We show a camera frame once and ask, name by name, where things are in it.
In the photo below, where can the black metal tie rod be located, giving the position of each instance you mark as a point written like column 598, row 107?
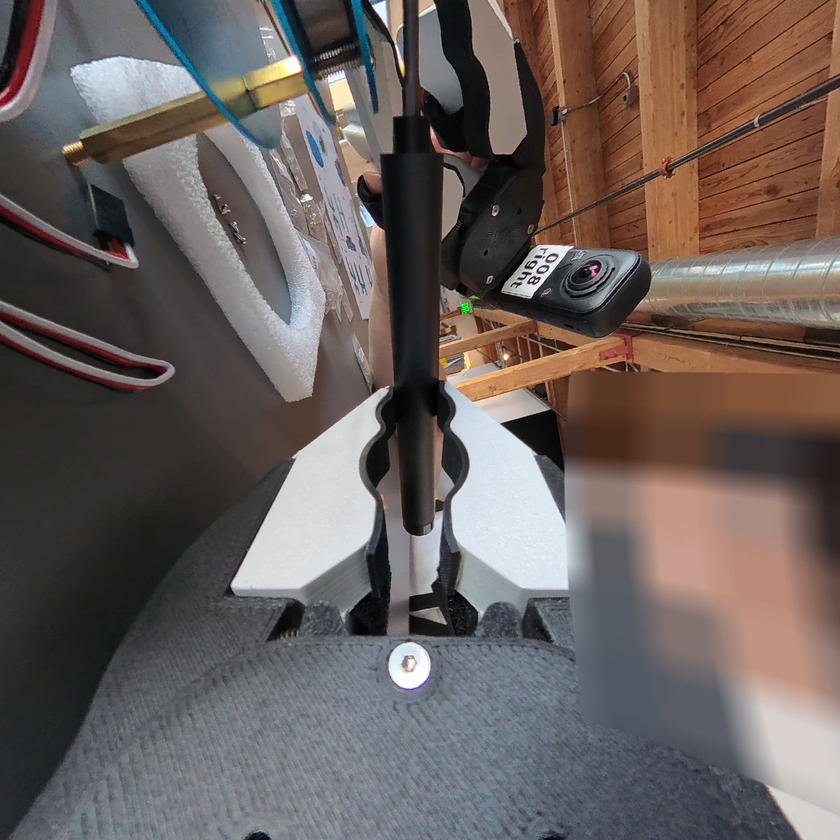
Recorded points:
column 722, row 138

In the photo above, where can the wooden railing beam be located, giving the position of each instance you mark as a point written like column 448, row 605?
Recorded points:
column 525, row 367

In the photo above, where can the wall electrical box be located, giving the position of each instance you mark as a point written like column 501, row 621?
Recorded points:
column 558, row 115

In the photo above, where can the person's right hand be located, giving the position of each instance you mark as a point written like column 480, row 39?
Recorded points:
column 463, row 158

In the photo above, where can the person's right forearm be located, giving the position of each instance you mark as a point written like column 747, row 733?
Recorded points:
column 379, row 295

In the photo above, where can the blue toy robot arm base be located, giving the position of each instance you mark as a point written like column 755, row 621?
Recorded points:
column 197, row 105

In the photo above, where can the black wrist band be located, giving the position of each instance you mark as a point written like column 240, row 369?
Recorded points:
column 371, row 200

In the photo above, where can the pile of small screw bags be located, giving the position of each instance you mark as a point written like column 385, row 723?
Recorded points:
column 303, row 197

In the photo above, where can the red beam bracket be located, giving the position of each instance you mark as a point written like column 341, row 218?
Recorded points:
column 617, row 348

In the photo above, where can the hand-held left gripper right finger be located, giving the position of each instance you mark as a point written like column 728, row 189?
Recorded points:
column 505, row 525

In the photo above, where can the printed instruction sheet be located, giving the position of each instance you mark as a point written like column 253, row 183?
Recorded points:
column 331, row 177

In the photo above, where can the black electric screwdriver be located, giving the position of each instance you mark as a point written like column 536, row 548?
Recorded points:
column 410, row 295

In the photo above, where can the silver air duct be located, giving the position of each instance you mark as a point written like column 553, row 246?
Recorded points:
column 754, row 282

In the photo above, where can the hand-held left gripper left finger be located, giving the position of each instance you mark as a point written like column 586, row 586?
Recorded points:
column 308, row 525

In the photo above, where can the white shirt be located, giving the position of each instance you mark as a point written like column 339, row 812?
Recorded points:
column 423, row 571

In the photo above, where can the white foam frame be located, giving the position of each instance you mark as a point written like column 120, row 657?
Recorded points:
column 170, row 184

